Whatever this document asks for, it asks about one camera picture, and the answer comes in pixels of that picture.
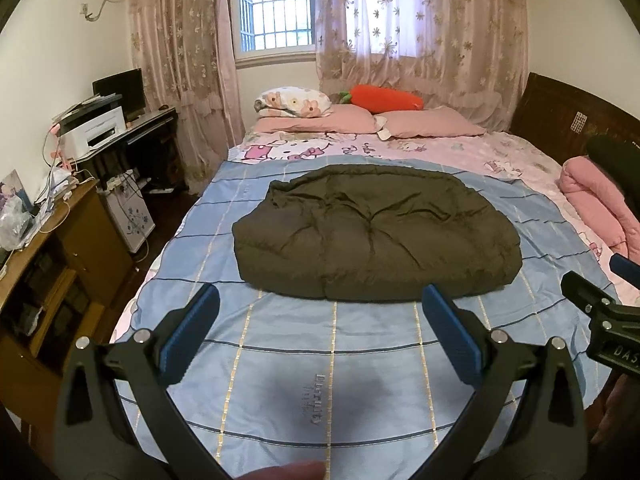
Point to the person's right forearm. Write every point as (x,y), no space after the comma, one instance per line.
(612,410)

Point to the black computer desk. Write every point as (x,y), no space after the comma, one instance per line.
(155,120)

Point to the pink folded quilt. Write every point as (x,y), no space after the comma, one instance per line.
(595,200)

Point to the olive green padded jacket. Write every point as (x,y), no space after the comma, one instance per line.
(375,230)

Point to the wooden cabinet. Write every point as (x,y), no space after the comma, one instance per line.
(85,230)

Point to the barred window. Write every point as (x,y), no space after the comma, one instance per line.
(270,5)

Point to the black computer monitor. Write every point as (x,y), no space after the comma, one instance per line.
(122,87)

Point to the person's left hand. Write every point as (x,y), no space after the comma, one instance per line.
(285,472)

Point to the white floral small cabinet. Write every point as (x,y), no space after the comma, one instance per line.
(135,220)

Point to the pink desk lamp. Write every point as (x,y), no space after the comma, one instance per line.
(60,147)

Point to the white printer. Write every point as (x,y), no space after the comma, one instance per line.
(100,130)

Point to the pink pillow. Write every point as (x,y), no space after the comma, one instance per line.
(430,122)
(320,120)

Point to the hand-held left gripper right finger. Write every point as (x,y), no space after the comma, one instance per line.
(450,335)

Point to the floral pillow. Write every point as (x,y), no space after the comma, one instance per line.
(295,100)

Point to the dark wooden headboard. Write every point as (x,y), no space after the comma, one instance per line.
(550,115)

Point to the pink floral lace curtain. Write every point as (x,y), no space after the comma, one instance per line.
(450,50)
(175,60)

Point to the blue plaid blanket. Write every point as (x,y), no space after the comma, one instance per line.
(300,350)

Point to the photo frame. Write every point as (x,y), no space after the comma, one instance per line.
(15,187)

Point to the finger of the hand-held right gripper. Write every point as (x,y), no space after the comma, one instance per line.
(582,292)
(627,267)

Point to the clear plastic bag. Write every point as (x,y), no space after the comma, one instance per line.
(15,227)

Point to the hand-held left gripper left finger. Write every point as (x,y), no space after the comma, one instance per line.
(192,332)

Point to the orange carrot plush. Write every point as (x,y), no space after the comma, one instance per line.
(385,97)

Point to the black rounded object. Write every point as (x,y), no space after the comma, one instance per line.
(615,160)

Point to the white power strip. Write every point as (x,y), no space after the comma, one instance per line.
(161,190)

